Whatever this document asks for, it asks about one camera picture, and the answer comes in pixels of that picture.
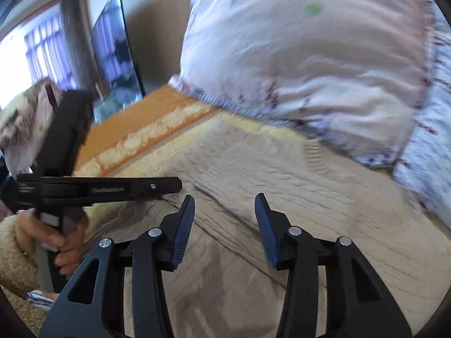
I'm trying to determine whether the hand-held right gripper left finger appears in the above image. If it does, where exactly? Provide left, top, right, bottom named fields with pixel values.
left=39, top=195, right=195, bottom=338

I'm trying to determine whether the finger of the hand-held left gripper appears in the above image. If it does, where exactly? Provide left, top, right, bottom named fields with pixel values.
left=16, top=174, right=183, bottom=206

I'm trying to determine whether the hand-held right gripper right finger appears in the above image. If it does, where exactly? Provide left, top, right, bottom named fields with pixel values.
left=254, top=193, right=413, bottom=338

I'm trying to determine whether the beige knit garment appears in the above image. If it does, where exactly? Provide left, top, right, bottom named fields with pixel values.
left=85, top=118, right=451, bottom=338

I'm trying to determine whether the person's left forearm cream sleeve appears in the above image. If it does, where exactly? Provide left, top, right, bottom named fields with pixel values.
left=0, top=215, right=41, bottom=301

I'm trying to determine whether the person's left hand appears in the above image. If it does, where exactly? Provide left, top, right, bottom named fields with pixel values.
left=16, top=209, right=89, bottom=276

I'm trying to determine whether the yellow quilted bedsheet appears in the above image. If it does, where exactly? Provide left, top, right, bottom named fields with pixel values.
left=70, top=109, right=318, bottom=180

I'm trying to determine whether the orange patterned blanket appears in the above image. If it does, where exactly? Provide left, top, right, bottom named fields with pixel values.
left=72, top=84, right=222, bottom=177

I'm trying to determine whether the window with sheer curtain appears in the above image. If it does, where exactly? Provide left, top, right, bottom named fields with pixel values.
left=0, top=16, right=73, bottom=111

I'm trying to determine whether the grey curtain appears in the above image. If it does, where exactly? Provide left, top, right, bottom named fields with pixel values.
left=60, top=0, right=101, bottom=95

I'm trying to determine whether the flat screen television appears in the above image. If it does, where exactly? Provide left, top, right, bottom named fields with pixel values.
left=90, top=0, right=147, bottom=108

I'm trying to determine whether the striped cloth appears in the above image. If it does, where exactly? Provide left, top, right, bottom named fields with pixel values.
left=25, top=289, right=56, bottom=312

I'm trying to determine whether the blue white floral bedding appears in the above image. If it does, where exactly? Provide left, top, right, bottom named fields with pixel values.
left=391, top=0, right=451, bottom=219

